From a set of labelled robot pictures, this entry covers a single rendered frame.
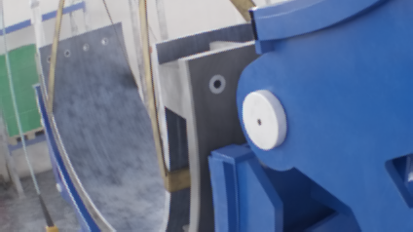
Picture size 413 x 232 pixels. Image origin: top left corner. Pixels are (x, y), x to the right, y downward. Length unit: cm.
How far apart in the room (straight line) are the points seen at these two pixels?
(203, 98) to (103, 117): 208
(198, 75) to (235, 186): 31
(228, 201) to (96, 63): 227
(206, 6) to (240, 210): 892
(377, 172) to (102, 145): 257
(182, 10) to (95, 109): 671
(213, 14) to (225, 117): 891
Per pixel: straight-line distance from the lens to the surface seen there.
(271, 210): 141
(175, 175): 177
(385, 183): 105
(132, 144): 347
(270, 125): 125
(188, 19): 1016
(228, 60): 152
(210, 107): 151
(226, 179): 149
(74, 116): 351
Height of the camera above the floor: 255
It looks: 12 degrees down
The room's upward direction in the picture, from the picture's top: 10 degrees counter-clockwise
